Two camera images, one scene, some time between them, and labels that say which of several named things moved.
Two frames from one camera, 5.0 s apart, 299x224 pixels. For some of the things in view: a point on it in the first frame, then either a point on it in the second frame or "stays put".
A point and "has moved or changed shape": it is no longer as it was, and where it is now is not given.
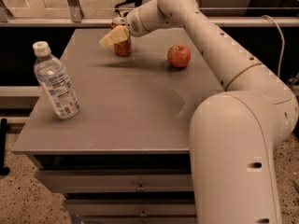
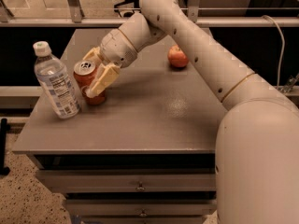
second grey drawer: x=132 y=208 stays put
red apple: x=178 y=55 stays put
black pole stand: x=4 y=169 stays put
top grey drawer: x=120 y=180 stays put
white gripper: x=133 y=22 → x=116 y=49
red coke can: x=121 y=49 has moved or changed shape
